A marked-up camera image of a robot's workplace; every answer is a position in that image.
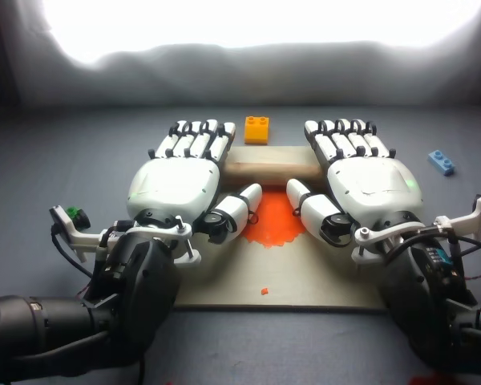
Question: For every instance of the orange toy brick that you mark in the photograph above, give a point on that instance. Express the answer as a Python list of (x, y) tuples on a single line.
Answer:
[(257, 132)]

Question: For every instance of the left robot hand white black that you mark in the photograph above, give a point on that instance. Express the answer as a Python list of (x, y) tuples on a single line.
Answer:
[(172, 184)]

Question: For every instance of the grey table cloth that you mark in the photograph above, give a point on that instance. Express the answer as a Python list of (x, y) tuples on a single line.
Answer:
[(44, 152)]

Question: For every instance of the light wooden board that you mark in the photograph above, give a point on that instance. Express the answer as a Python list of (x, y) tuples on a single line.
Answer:
[(296, 272)]

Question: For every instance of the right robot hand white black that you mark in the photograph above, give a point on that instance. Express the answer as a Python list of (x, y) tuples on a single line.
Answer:
[(369, 188)]

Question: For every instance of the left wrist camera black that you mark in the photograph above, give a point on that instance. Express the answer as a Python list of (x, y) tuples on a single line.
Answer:
[(82, 221)]

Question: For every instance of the flat blue toy brick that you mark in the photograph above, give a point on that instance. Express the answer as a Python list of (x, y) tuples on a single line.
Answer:
[(441, 162)]

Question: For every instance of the flat orange dough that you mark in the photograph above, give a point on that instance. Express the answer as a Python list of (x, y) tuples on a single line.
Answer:
[(272, 224)]

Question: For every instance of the wooden rolling pin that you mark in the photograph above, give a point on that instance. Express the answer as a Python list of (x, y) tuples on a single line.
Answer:
[(264, 172)]

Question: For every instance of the white backdrop cloth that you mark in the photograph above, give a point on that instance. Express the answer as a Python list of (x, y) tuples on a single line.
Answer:
[(240, 76)]

